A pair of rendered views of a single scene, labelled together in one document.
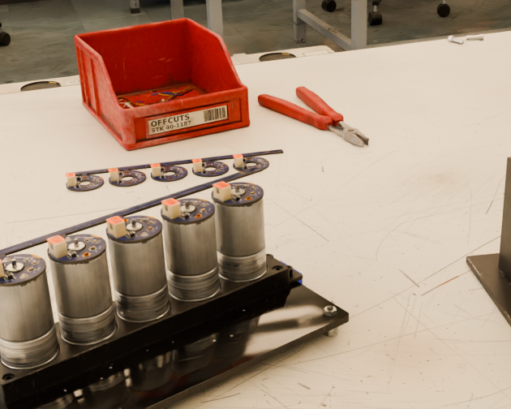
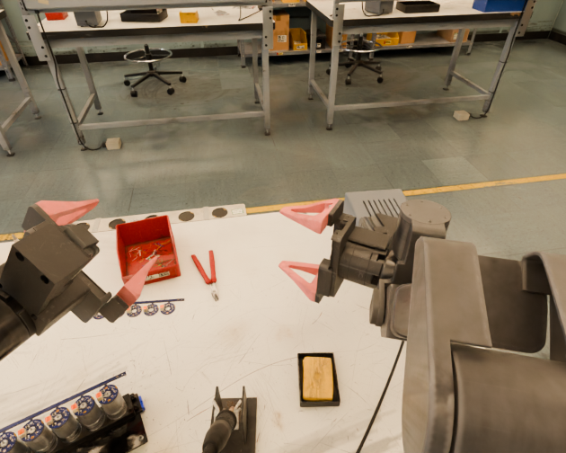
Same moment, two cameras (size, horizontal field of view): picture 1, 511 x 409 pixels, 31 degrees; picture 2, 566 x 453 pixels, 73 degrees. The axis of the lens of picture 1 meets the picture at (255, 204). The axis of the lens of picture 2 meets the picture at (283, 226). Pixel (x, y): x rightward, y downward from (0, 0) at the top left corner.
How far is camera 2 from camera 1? 0.41 m
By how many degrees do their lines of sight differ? 15
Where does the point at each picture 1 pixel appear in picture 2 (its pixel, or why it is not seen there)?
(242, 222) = (107, 407)
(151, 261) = (64, 430)
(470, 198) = (238, 350)
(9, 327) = not seen: outside the picture
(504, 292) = not seen: hidden behind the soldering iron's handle
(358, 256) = (177, 388)
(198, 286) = (90, 427)
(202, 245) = (87, 419)
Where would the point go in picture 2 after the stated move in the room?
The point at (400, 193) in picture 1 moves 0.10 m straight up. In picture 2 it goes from (214, 341) to (205, 300)
